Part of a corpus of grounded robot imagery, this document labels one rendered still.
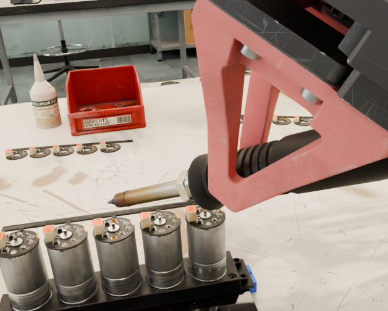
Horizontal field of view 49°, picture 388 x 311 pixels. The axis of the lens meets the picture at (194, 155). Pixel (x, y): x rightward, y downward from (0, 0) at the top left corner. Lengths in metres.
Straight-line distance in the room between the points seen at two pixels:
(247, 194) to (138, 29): 4.62
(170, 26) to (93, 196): 4.43
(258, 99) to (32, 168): 0.38
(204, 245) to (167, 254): 0.02
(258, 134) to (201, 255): 0.12
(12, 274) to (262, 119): 0.17
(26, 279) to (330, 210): 0.25
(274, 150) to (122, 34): 4.60
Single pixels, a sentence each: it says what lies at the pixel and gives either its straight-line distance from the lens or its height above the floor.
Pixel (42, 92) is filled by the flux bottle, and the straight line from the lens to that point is 0.61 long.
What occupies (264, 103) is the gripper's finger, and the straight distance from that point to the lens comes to 0.17.
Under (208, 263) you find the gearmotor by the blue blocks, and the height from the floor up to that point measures 0.79.
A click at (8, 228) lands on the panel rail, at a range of 0.29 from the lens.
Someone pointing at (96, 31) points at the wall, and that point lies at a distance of 4.72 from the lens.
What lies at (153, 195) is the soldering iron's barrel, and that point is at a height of 0.85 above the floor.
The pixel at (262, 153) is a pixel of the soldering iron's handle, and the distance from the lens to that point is 0.16.
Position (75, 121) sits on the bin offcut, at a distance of 0.57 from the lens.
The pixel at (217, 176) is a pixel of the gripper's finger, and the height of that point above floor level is 0.88.
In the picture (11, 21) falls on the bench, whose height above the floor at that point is 0.67.
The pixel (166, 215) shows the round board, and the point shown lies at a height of 0.81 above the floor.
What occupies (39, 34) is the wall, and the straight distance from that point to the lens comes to 4.73.
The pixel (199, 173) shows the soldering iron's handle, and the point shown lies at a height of 0.88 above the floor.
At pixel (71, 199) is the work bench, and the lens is 0.43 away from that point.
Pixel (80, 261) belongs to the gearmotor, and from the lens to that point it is 0.27.
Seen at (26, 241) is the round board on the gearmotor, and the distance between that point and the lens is 0.27.
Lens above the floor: 0.96
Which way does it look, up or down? 25 degrees down
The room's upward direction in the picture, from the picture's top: 3 degrees counter-clockwise
